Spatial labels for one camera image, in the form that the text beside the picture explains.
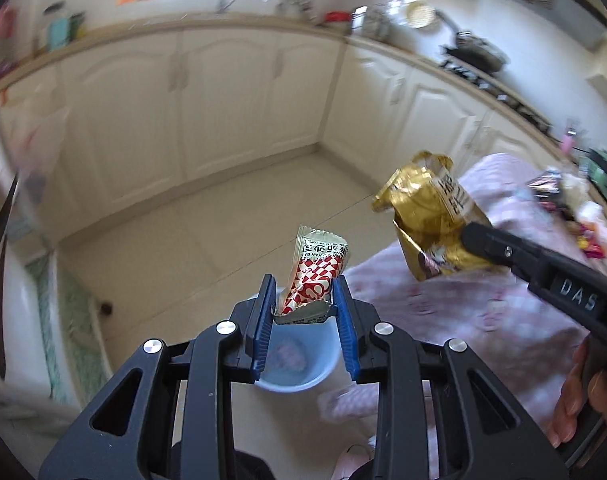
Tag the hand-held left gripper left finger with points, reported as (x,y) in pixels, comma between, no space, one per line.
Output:
(263,320)

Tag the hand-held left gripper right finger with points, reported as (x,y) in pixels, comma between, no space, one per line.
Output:
(344,330)

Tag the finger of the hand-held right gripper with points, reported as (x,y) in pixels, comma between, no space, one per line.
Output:
(498,247)

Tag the light blue plastic bin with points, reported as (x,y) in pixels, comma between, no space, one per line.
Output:
(303,360)

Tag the red white snack wrapper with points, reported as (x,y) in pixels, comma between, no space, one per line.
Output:
(308,280)

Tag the gold snack bag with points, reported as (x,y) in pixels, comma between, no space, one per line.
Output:
(423,210)

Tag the person's right hand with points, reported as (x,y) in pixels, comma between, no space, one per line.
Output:
(568,405)

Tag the pile of snack packets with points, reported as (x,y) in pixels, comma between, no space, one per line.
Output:
(558,195)

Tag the pink checked tablecloth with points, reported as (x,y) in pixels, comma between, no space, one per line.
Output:
(458,320)

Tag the pink bottle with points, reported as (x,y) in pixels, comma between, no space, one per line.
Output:
(567,141)

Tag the black gas stove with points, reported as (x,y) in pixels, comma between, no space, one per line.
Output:
(503,92)

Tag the small dark object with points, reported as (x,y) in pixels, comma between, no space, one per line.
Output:
(106,308)

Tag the cream kitchen base cabinet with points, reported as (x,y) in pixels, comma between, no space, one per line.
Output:
(408,110)
(133,110)

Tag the dark frying pan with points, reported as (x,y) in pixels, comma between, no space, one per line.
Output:
(478,52)

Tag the yellow colander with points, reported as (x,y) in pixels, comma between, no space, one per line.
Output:
(421,14)

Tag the stacked steel pots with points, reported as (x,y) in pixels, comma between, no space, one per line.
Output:
(373,22)

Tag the red box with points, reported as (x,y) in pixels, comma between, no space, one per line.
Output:
(337,18)

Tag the clear plastic bag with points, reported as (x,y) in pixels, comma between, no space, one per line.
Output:
(38,150)

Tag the jar with dark lid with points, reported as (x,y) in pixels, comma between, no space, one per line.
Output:
(77,27)

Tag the glass jar blue label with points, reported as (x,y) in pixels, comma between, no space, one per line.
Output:
(57,30)

